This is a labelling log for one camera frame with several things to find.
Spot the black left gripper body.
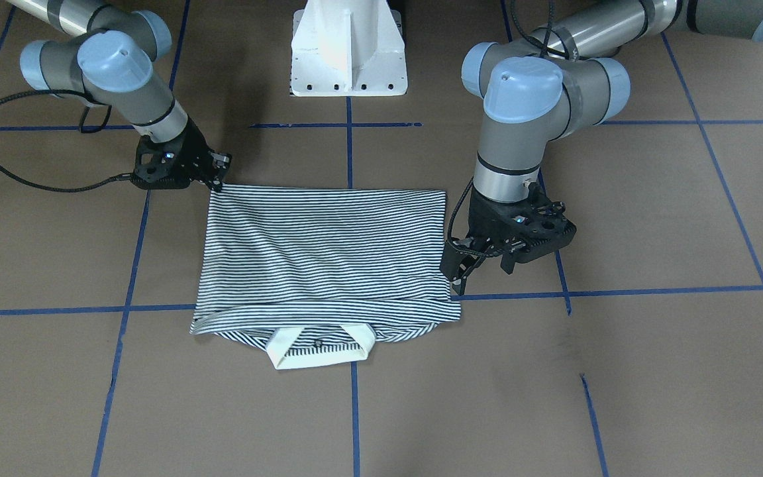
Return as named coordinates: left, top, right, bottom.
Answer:
left=440, top=182, right=576, bottom=295

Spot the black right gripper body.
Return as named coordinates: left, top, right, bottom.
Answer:
left=131, top=122, right=232, bottom=192

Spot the navy white striped polo shirt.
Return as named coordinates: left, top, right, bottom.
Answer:
left=189, top=185, right=461, bottom=370

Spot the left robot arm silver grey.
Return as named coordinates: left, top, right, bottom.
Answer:
left=441, top=1, right=763, bottom=295

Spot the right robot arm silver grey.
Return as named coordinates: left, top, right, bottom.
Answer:
left=13, top=1, right=231, bottom=192

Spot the black braided left gripper cable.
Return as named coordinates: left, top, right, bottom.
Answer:
left=511, top=0, right=587, bottom=62

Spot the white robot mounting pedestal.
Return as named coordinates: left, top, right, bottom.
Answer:
left=289, top=1, right=409, bottom=97

